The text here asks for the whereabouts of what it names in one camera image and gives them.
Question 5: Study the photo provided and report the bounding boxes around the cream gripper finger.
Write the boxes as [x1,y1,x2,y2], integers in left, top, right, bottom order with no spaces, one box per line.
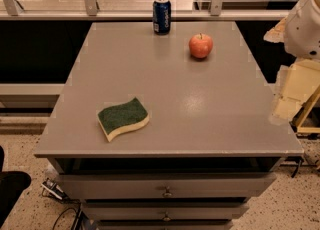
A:
[263,18,287,43]
[269,97,302,125]

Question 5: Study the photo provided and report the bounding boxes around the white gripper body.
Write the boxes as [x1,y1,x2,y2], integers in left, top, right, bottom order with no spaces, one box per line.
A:
[280,59,320,108]

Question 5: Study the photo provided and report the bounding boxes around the red apple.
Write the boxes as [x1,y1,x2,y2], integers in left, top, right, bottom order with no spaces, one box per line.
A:
[189,33,213,59]

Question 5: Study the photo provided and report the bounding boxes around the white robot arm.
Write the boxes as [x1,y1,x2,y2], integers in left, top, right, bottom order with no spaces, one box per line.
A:
[263,0,320,125]

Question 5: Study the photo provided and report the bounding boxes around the green yellow sponge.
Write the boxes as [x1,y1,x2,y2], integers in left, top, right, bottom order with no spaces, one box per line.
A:
[98,98,150,142]

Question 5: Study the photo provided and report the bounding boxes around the blue soda can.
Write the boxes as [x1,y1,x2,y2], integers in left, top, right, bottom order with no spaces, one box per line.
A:
[153,0,171,35]

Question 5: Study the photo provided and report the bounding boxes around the grey drawer cabinet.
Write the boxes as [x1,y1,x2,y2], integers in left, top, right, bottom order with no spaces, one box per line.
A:
[36,22,303,230]

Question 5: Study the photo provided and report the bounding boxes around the middle drawer with knob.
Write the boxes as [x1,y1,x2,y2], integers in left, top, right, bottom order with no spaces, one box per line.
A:
[82,203,248,221]

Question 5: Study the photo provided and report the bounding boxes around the drawer with knob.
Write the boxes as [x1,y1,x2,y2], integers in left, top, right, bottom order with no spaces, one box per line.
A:
[56,173,276,200]
[82,203,248,221]

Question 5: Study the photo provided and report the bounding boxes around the top drawer with knob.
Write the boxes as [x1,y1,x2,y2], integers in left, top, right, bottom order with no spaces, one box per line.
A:
[56,173,276,200]

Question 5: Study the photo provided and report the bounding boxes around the small device on floor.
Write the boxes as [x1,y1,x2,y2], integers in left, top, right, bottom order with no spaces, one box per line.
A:
[42,178,65,200]

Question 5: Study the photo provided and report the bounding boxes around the black chair seat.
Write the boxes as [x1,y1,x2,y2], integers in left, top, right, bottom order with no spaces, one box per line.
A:
[0,146,31,227]

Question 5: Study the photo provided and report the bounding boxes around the yellow metal frame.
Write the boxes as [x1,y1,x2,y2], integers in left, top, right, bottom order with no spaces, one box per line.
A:
[294,86,320,134]

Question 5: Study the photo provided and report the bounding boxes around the black floor cable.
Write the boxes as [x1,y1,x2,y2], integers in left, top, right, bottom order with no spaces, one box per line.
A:
[51,203,83,230]

